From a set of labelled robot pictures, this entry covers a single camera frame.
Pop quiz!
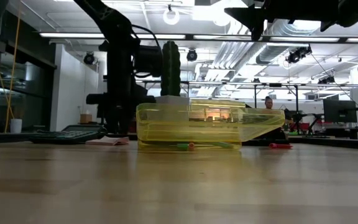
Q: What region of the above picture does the black computer monitor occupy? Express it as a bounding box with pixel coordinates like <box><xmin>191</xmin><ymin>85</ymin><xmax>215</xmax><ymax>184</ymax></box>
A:
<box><xmin>323</xmin><ymin>98</ymin><xmax>358</xmax><ymax>124</ymax></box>

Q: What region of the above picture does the grey green pen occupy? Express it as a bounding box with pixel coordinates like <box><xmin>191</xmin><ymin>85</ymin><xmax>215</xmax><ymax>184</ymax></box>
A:
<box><xmin>209</xmin><ymin>141</ymin><xmax>235</xmax><ymax>149</ymax></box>

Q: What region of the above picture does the white ring lamp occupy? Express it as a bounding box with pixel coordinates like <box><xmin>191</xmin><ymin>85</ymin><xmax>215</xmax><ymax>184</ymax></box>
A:
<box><xmin>162</xmin><ymin>6</ymin><xmax>181</xmax><ymax>26</ymax></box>

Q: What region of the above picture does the white plant pot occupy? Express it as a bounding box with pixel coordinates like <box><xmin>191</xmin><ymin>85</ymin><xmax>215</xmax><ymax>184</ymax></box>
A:
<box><xmin>155</xmin><ymin>95</ymin><xmax>191</xmax><ymax>123</ymax></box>

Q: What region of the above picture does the red marker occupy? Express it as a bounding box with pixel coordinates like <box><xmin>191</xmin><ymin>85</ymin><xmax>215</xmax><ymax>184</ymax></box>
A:
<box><xmin>268</xmin><ymin>142</ymin><xmax>294</xmax><ymax>150</ymax></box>

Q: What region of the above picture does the black aluminium table frame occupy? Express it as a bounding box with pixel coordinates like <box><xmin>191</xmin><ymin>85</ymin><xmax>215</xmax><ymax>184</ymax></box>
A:
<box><xmin>0</xmin><ymin>132</ymin><xmax>358</xmax><ymax>152</ymax></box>

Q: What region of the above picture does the black calculator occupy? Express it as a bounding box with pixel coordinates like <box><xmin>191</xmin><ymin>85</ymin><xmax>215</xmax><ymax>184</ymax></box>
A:
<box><xmin>29</xmin><ymin>124</ymin><xmax>108</xmax><ymax>145</ymax></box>

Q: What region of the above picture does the yellow transparent plastic box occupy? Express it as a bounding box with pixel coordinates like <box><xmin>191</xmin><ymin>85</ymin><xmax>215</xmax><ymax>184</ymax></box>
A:
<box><xmin>135</xmin><ymin>98</ymin><xmax>286</xmax><ymax>152</ymax></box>

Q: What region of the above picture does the black spotlight cluster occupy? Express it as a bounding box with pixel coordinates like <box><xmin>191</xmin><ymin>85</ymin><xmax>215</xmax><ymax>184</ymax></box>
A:
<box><xmin>286</xmin><ymin>45</ymin><xmax>313</xmax><ymax>65</ymax></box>

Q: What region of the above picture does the person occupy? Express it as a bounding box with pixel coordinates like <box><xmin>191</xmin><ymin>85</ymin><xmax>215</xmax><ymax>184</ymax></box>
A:
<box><xmin>253</xmin><ymin>95</ymin><xmax>291</xmax><ymax>141</ymax></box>

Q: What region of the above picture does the green columnar cactus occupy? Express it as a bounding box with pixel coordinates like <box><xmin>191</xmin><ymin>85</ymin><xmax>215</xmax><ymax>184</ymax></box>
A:
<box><xmin>160</xmin><ymin>40</ymin><xmax>182</xmax><ymax>97</ymax></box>

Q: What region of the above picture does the yellow extension cable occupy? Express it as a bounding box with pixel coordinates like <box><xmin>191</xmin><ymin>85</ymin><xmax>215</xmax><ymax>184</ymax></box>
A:
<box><xmin>0</xmin><ymin>2</ymin><xmax>23</xmax><ymax>134</ymax></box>

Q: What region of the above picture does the white cup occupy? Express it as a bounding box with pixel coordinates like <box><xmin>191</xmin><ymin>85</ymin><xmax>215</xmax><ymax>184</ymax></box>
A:
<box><xmin>9</xmin><ymin>118</ymin><xmax>23</xmax><ymax>134</ymax></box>

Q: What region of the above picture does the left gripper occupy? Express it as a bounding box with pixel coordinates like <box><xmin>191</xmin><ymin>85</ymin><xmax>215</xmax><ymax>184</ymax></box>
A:
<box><xmin>85</xmin><ymin>84</ymin><xmax>157</xmax><ymax>135</ymax></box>

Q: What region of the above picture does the silver ventilation duct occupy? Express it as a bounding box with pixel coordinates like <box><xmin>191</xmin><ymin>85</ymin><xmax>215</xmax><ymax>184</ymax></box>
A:
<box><xmin>255</xmin><ymin>18</ymin><xmax>301</xmax><ymax>65</ymax></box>

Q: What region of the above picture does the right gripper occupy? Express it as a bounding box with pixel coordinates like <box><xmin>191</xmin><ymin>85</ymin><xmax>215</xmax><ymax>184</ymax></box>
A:
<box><xmin>224</xmin><ymin>0</ymin><xmax>341</xmax><ymax>41</ymax></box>

